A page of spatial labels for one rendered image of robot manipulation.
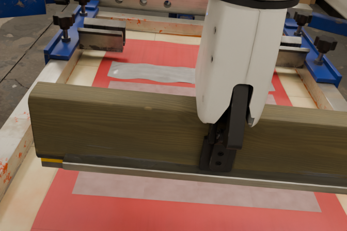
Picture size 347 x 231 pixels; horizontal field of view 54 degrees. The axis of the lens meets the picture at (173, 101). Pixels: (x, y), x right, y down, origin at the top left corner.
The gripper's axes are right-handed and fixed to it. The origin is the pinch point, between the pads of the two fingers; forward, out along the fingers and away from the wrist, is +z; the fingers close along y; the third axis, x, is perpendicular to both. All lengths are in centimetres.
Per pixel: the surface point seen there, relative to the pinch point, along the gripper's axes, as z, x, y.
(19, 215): 14.8, -21.9, -0.3
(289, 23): 9, 28, -64
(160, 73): 14.1, -6.5, -38.1
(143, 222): 14.7, -6.6, -0.7
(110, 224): 14.7, -10.6, 0.0
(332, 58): 109, 155, -271
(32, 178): 14.8, -22.5, -6.5
